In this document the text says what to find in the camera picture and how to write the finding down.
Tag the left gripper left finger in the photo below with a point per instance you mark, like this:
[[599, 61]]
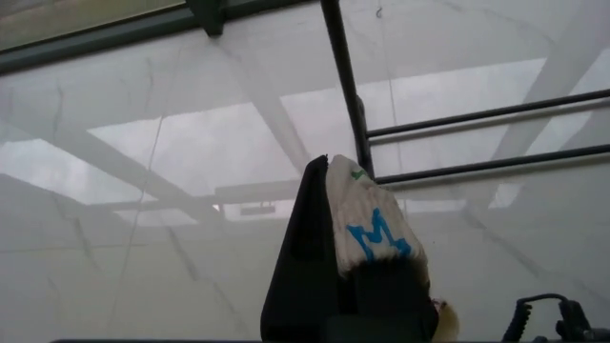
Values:
[[305, 267]]

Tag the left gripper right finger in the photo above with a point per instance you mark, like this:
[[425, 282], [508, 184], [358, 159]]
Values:
[[391, 305]]

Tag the cream printed garment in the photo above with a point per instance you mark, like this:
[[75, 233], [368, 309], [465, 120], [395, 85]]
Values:
[[367, 205]]

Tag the black clothes rack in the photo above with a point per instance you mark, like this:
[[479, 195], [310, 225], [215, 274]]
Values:
[[341, 57]]

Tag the window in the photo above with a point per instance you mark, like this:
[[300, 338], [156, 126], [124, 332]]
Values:
[[95, 40]]

